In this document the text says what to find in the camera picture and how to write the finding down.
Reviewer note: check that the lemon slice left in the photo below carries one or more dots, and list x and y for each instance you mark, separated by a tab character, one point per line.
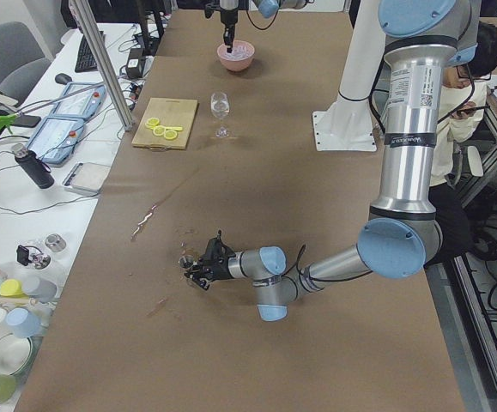
170	135

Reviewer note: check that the seated person white shirt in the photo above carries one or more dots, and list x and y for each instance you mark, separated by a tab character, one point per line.
463	93

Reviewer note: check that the steel jigger measuring cup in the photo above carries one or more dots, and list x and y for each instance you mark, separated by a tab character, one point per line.
186	262

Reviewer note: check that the blue teach pendant near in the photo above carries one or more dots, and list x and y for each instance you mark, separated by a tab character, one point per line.
55	138

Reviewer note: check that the aluminium frame post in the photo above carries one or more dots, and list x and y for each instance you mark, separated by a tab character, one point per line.
82	13

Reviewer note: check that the pink bowl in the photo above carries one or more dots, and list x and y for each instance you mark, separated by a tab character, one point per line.
235	66

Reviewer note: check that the yellow plastic cup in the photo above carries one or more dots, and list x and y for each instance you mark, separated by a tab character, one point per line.
11	288

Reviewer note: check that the lemon slice right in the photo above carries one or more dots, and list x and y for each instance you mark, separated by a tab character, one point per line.
151	123

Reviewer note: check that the light blue plastic cup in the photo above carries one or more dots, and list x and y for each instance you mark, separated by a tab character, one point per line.
23	323

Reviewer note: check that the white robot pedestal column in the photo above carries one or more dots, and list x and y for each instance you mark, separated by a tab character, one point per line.
347	125

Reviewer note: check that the lemon slice middle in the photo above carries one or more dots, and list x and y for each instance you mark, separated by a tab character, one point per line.
159	130

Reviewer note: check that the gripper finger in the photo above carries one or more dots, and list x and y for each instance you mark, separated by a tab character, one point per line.
227	38
231	37

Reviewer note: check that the wooden cutting board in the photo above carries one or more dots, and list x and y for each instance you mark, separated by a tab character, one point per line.
170	112

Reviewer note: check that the blue teach pendant far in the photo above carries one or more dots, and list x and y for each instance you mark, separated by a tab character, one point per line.
80	100

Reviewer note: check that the pile of clear ice cubes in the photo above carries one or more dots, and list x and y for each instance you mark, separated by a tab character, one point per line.
239	51

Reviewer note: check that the black keyboard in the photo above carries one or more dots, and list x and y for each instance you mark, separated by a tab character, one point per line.
85	60

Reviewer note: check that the clear wine glass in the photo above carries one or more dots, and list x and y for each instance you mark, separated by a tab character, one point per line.
220	108

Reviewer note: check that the lemon slice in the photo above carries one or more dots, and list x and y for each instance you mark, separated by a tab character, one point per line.
151	123
159	130
170	135

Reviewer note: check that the blue teach pendant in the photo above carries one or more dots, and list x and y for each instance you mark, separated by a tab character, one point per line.
55	138
80	100

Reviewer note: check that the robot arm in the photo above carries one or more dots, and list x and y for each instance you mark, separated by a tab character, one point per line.
267	8
418	40

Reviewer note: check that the black water bottle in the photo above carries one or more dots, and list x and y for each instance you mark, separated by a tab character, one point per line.
35	169

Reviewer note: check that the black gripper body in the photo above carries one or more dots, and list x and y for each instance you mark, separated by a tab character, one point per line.
219	267
228	18

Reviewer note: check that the grey plastic cup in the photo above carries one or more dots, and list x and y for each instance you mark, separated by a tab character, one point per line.
39	288

